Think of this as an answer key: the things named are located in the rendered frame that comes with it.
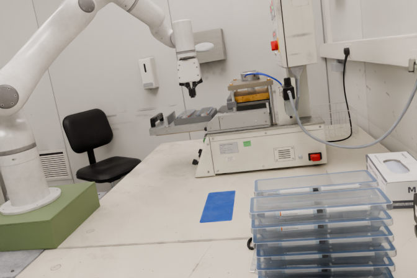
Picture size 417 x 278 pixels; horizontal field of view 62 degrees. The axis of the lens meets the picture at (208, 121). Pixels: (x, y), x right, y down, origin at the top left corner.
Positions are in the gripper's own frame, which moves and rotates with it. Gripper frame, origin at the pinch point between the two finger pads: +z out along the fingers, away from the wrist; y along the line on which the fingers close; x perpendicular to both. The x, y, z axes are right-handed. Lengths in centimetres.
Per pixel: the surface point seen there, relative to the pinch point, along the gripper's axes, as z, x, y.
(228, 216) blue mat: 34, -54, 16
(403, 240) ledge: 30, -79, 57
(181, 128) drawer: 13.3, -11.0, -4.8
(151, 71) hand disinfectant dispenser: -11, 129, -59
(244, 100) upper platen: 5.0, -9.9, 22.9
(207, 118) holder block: 10.6, -9.9, 6.8
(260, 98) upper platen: 4.9, -9.8, 29.8
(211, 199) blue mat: 34, -40, 9
